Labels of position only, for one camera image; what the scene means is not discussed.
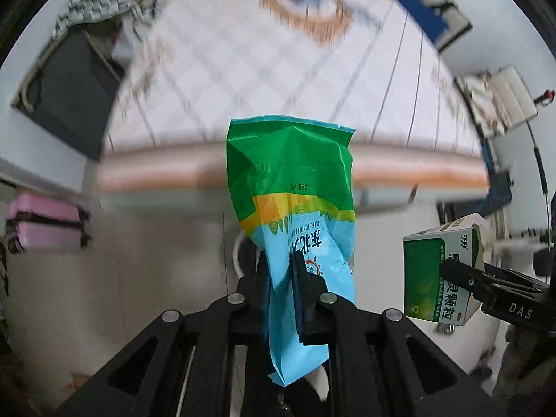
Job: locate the ornate gold round placemat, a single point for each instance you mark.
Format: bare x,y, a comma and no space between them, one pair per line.
322,21

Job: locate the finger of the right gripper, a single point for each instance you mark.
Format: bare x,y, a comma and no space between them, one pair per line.
473,279

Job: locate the green blue rice bag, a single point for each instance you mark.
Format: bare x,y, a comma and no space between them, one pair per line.
290,182

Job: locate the green white medicine box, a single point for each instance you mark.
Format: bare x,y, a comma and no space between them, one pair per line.
429,297

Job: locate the dark chair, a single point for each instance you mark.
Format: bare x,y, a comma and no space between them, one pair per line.
70,89

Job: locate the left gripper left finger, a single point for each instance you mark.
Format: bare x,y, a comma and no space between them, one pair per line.
180,364

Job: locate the pink suitcase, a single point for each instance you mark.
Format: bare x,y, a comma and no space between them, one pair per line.
38,223

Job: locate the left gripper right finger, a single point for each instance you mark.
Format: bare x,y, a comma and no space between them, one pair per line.
381,364

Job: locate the blue chair cushion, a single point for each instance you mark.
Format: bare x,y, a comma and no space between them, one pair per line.
432,25

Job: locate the white checked tablecloth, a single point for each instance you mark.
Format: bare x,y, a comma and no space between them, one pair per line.
205,63

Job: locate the chair with beige clothes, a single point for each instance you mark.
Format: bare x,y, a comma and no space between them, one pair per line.
498,102

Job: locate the houndstooth cloth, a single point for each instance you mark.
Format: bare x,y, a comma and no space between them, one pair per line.
82,12

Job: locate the white trash bin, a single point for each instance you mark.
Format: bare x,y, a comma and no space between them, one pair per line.
245,256

